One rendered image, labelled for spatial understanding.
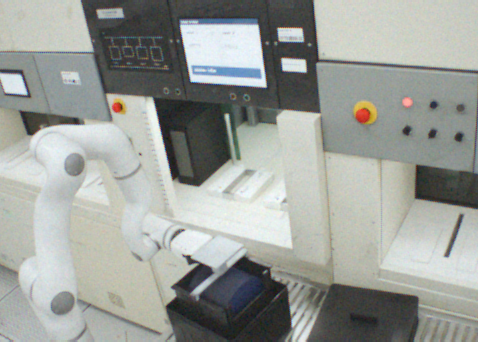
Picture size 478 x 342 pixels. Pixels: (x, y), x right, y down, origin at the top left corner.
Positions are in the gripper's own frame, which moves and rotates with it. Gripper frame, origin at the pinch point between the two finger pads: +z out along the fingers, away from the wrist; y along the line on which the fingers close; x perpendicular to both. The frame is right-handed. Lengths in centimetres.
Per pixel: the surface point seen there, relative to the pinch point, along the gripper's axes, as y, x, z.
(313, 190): -32.1, 7.8, 12.7
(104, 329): -13, -109, -119
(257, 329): 2.9, -20.4, 13.8
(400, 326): -21, -23, 48
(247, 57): -34, 47, -8
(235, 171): -65, -18, -50
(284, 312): -10.1, -24.4, 13.8
